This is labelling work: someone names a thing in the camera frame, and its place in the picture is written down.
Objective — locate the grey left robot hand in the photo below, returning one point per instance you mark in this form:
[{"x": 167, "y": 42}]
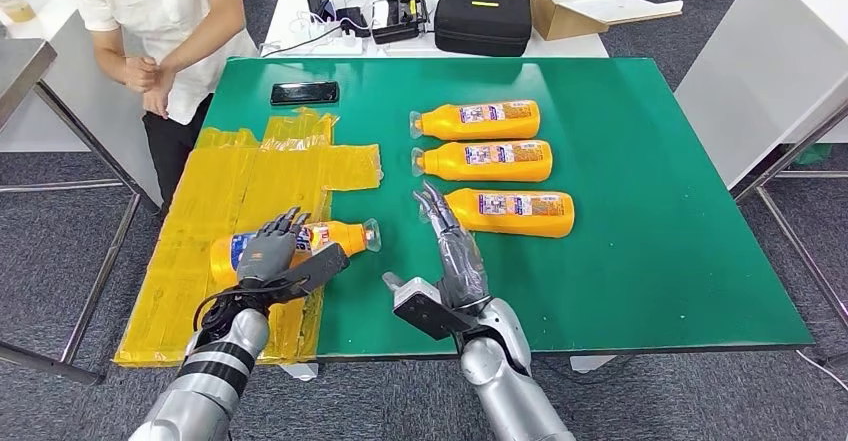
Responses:
[{"x": 268, "y": 256}]

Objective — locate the person's left hand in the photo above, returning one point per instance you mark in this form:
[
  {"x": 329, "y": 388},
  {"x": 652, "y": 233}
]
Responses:
[{"x": 160, "y": 97}]

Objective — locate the person's right hand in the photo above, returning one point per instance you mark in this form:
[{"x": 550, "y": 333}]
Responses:
[{"x": 142, "y": 74}]

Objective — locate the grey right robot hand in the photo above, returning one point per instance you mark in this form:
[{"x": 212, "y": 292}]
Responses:
[{"x": 460, "y": 266}]

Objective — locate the orange detergent bottle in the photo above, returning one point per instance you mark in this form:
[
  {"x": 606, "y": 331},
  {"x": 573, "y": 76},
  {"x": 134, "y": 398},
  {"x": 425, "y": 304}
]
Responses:
[
  {"x": 338, "y": 239},
  {"x": 440, "y": 123},
  {"x": 523, "y": 216},
  {"x": 450, "y": 163}
]

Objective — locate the black smartphone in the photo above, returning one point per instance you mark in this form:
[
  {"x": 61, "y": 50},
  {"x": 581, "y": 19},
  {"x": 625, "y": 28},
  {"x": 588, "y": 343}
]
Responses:
[{"x": 305, "y": 93}]

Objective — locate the person's right forearm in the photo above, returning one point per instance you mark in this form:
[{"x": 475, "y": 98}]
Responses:
[{"x": 109, "y": 54}]

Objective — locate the person's left forearm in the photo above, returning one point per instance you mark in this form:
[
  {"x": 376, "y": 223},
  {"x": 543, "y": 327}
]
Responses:
[{"x": 205, "y": 37}]

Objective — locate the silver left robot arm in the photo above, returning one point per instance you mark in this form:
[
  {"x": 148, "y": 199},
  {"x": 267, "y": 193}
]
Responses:
[{"x": 212, "y": 372}]

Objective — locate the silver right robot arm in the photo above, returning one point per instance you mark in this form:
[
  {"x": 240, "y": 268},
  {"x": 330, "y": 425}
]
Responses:
[{"x": 510, "y": 385}]

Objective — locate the person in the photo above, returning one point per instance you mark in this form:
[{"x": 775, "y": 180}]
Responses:
[{"x": 179, "y": 20}]

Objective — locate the white table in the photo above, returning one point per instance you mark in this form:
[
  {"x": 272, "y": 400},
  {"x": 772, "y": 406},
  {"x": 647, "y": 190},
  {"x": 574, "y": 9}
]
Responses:
[
  {"x": 66, "y": 113},
  {"x": 762, "y": 60},
  {"x": 570, "y": 48}
]

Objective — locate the yellow tape mat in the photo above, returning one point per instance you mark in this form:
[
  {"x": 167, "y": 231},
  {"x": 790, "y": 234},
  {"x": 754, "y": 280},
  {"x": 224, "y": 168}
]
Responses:
[{"x": 199, "y": 186}]

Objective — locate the white table foot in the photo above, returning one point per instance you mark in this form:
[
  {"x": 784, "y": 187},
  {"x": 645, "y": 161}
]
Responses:
[
  {"x": 591, "y": 363},
  {"x": 301, "y": 372}
]

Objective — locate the steel table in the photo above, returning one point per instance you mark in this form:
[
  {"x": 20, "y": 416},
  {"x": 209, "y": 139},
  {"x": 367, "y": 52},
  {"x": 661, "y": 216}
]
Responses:
[
  {"x": 815, "y": 176},
  {"x": 20, "y": 74}
]

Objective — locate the white power strip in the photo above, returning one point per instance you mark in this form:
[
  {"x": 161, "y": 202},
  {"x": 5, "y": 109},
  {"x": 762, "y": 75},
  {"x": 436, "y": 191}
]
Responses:
[{"x": 341, "y": 45}]

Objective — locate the black power adapter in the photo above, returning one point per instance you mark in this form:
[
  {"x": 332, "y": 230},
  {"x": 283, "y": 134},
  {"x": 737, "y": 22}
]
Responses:
[{"x": 353, "y": 20}]

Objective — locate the black carrying case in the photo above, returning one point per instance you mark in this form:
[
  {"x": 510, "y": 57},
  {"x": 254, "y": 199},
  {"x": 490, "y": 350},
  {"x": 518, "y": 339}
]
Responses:
[{"x": 484, "y": 22}]

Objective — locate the black desktop device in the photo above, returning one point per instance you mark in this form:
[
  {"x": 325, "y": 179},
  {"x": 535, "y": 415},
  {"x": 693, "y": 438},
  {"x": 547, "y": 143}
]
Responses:
[{"x": 397, "y": 19}]

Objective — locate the open cardboard box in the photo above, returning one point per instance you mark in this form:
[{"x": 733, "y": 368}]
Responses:
[{"x": 560, "y": 22}]

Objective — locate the white packing sheet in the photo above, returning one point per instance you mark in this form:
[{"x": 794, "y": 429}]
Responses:
[{"x": 619, "y": 6}]

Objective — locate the green plastic crate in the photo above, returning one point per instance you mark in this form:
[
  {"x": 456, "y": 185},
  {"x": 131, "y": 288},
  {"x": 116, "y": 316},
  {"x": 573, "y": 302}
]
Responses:
[{"x": 813, "y": 154}]

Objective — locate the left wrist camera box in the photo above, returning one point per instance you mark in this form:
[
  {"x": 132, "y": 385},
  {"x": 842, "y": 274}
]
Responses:
[{"x": 318, "y": 272}]

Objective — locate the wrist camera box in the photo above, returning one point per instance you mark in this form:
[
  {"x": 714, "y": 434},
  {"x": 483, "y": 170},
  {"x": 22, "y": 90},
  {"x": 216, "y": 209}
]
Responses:
[
  {"x": 318, "y": 272},
  {"x": 430, "y": 312}
]

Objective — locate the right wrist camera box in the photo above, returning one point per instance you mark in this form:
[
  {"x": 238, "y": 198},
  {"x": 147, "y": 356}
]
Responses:
[{"x": 430, "y": 312}]

